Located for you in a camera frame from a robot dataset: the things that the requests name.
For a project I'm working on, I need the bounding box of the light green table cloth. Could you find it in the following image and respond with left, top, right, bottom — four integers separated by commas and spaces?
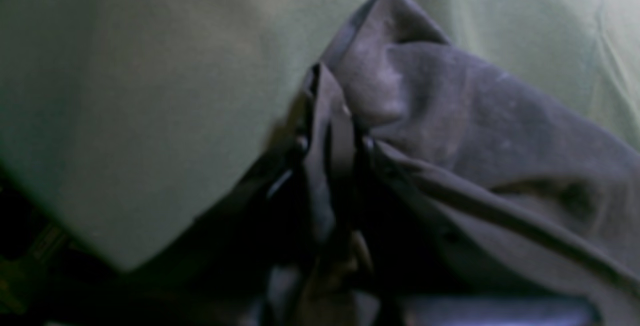
0, 0, 639, 271

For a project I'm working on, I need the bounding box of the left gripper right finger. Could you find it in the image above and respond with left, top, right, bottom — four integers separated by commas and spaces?
327, 111, 501, 326

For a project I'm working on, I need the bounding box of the grey t-shirt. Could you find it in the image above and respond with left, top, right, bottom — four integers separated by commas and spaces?
302, 0, 639, 326

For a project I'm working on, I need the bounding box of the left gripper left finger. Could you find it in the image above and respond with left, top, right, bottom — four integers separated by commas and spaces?
125, 86, 321, 326

